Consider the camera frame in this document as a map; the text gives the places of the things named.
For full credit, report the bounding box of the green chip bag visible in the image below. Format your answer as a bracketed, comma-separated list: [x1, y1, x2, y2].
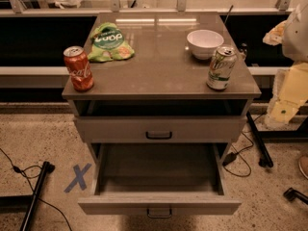
[88, 22, 135, 63]

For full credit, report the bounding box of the brown shoe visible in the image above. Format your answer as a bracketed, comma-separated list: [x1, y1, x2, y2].
[298, 155, 308, 179]

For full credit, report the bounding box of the grey drawer cabinet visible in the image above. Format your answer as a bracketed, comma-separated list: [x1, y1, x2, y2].
[63, 12, 261, 157]

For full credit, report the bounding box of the blue tape X mark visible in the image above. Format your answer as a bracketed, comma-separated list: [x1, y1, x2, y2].
[64, 163, 91, 193]

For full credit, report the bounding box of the white bowl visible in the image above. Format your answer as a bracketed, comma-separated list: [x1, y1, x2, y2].
[187, 30, 224, 60]

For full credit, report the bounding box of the closed top drawer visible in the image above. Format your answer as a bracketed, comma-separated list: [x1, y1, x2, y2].
[74, 116, 245, 143]

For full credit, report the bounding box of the open middle drawer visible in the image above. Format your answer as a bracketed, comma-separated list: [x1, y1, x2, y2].
[78, 143, 242, 218]

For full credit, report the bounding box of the black stand leg left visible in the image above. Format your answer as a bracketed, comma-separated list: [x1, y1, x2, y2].
[19, 161, 55, 231]

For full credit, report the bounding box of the black cable left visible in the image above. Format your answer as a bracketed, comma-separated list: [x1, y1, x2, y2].
[0, 147, 73, 231]

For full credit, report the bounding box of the black caster foot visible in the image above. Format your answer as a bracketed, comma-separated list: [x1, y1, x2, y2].
[283, 188, 308, 205]

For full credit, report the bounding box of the black stand leg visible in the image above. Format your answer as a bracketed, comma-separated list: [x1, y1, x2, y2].
[246, 113, 273, 167]
[19, 161, 55, 231]

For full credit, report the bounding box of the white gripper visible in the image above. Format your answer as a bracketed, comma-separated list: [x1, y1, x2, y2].
[263, 0, 308, 124]

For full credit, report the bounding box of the black stand leg right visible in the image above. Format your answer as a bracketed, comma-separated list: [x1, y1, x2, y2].
[246, 113, 273, 167]

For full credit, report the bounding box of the red Coca-Cola can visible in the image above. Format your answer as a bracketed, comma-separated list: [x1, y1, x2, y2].
[64, 46, 94, 91]

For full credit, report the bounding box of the green white 7up can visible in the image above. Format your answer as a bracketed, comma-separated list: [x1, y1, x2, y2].
[206, 44, 237, 90]

